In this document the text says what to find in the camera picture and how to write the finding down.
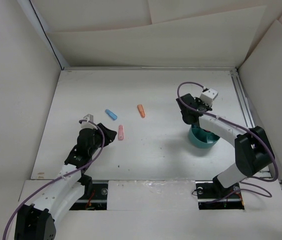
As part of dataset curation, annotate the orange correction tape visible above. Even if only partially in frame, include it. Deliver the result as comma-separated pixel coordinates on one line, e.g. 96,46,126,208
137,104,146,118

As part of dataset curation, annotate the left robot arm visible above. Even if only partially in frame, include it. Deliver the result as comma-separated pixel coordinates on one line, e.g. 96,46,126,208
14,121,117,240

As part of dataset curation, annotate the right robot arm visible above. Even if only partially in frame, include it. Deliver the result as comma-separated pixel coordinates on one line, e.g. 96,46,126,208
176,93,276,201

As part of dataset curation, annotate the pink correction tape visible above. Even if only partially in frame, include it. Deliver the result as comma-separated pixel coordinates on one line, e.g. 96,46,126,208
118,125,124,141

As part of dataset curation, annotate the blue correction tape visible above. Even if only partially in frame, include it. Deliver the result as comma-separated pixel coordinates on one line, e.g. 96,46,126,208
105,109,117,121

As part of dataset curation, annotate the teal round organizer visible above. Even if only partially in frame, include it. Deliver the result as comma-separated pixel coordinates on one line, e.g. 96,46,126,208
188,124,220,149

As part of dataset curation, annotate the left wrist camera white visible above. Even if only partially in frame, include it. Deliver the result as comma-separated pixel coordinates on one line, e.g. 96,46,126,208
79,114,94,129

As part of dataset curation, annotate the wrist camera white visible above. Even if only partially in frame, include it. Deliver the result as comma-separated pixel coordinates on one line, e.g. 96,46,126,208
199,88,218,107
79,114,94,129

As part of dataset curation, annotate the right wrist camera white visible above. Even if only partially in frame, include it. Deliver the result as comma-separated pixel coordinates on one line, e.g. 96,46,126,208
199,88,218,107

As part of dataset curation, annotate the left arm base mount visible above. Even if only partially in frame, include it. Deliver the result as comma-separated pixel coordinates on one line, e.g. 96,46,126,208
70,181,108,211

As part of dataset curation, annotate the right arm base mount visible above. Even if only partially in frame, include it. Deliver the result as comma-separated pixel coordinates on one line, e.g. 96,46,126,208
192,180,245,210

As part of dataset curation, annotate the aluminium rail right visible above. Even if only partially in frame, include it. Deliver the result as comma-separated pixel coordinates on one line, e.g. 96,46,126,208
230,69,273,179

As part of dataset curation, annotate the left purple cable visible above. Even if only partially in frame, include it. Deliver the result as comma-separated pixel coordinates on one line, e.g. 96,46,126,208
3,119,108,240

